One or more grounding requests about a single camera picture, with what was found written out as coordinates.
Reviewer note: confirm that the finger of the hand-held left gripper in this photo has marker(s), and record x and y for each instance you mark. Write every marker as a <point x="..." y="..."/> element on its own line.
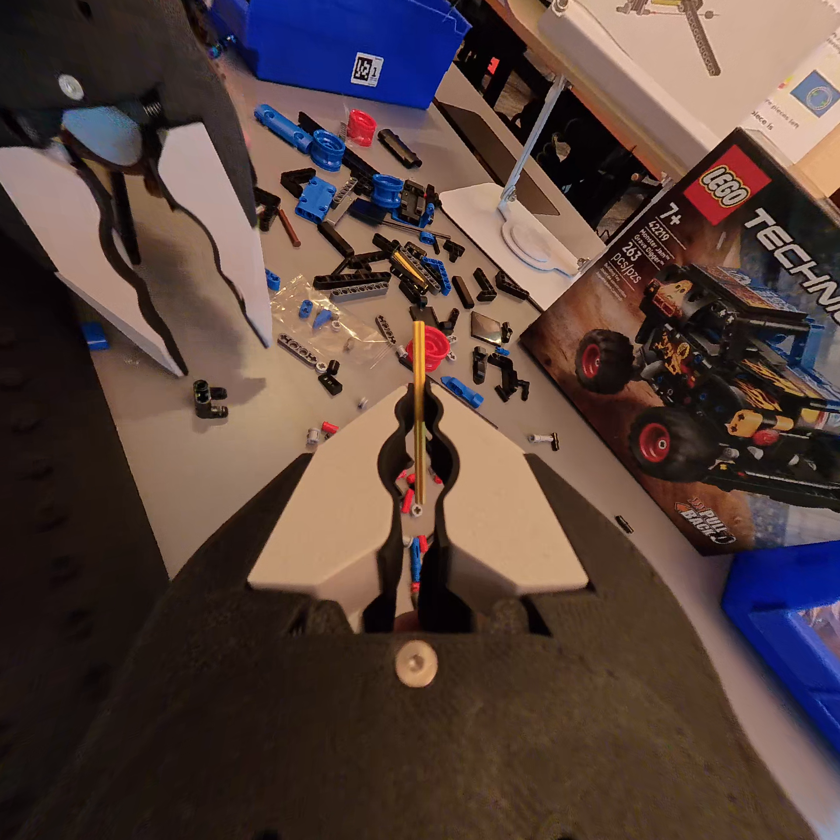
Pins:
<point x="210" y="197"/>
<point x="52" y="210"/>

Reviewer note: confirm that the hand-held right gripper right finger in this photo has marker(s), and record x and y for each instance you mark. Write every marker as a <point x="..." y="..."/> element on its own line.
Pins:
<point x="518" y="525"/>

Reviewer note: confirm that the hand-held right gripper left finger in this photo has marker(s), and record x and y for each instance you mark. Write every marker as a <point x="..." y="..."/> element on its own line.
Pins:
<point x="315" y="525"/>

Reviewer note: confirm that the yellow toy axle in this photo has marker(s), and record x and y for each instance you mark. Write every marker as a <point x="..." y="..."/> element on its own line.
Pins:
<point x="407" y="267"/>
<point x="418" y="354"/>

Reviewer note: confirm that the grey desk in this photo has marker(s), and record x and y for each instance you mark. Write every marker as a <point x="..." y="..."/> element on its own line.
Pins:
<point x="216" y="472"/>

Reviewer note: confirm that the brown toy axle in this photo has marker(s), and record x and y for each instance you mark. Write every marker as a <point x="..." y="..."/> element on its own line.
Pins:
<point x="289" y="228"/>

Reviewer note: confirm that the black and grey pin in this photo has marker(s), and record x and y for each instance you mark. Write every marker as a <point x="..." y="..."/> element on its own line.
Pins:
<point x="551" y="441"/>

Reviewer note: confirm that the pile of small coloured pins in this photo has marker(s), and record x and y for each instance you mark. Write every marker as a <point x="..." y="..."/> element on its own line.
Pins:
<point x="408" y="502"/>

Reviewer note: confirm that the blue long tube connector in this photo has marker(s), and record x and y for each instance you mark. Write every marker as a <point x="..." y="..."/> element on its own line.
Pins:
<point x="282" y="124"/>

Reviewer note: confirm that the blue holed toy beam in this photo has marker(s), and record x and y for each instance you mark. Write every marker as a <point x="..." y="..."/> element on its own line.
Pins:
<point x="273" y="280"/>

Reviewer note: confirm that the short black toy pin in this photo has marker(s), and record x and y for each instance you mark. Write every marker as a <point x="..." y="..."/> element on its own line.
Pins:
<point x="623" y="523"/>

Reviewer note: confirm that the blue square toy panel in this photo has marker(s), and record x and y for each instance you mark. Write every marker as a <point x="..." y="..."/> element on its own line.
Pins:
<point x="315" y="200"/>

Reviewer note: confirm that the blue toy wheel hub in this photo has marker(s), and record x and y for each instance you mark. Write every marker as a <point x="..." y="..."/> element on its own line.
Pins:
<point x="387" y="190"/>
<point x="328" y="151"/>

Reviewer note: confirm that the large black angled connector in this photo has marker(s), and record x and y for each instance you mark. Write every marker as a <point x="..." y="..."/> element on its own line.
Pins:
<point x="515" y="384"/>

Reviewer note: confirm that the blue wedge toy piece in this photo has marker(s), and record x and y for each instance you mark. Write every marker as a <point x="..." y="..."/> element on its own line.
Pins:
<point x="463" y="392"/>

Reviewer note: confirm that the small black toy piece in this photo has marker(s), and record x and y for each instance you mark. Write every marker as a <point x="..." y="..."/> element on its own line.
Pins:
<point x="330" y="380"/>

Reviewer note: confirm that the small black angled connector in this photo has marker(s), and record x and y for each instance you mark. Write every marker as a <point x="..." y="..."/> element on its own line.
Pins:
<point x="480" y="367"/>

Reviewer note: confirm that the red toy wheel hub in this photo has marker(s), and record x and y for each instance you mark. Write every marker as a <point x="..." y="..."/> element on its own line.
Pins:
<point x="361" y="128"/>
<point x="438" y="348"/>

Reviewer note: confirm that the stack of black toy beams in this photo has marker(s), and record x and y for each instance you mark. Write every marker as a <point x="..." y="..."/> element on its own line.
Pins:
<point x="354" y="281"/>

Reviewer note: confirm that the dark grey holed beam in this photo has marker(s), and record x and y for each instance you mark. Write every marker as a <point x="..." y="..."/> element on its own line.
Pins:
<point x="298" y="349"/>

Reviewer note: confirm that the blue bin with square tag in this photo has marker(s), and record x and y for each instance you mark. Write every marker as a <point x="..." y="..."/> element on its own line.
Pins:
<point x="295" y="39"/>

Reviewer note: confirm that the clear plastic bag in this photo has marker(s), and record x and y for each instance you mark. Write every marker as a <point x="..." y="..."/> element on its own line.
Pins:
<point x="354" y="315"/>

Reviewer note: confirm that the black ribbed toy block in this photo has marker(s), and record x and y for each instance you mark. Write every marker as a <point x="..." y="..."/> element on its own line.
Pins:
<point x="400" y="148"/>

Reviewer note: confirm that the black flat toy panel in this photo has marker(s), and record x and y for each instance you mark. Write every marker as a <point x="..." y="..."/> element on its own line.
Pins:
<point x="489" y="326"/>

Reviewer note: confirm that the black and blue chassis assembly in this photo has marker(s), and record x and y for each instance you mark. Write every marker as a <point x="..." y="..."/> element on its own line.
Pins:
<point x="417" y="200"/>

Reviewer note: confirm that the short dark grey beam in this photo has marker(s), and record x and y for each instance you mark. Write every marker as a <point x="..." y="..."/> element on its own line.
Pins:
<point x="386" y="330"/>

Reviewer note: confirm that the monster truck toy set box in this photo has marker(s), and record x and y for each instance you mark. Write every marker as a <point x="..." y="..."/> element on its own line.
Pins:
<point x="689" y="328"/>

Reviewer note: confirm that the black dimpled mat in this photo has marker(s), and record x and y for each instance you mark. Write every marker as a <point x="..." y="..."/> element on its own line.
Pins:
<point x="52" y="525"/>

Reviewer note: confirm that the white booklet stand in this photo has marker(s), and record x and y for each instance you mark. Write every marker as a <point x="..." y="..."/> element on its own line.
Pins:
<point x="485" y="203"/>

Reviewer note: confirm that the instruction booklet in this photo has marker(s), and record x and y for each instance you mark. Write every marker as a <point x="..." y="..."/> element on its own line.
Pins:
<point x="787" y="118"/>

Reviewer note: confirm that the blue open frame beam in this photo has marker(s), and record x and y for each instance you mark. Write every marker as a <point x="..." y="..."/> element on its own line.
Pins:
<point x="438" y="275"/>

